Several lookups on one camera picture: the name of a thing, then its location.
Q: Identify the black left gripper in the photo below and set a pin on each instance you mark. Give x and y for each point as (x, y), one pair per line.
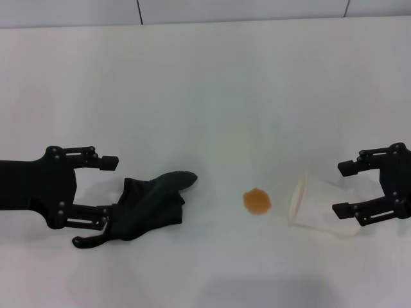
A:
(35, 184)

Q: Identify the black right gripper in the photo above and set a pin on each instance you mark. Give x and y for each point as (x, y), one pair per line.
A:
(399, 179)

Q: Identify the white paper cup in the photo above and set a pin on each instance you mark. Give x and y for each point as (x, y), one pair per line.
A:
(316, 210)

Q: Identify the dark blue rag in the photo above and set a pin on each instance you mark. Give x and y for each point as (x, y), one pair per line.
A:
(147, 205)

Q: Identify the orange-brown liquid stain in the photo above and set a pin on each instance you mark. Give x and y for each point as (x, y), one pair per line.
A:
(257, 201)

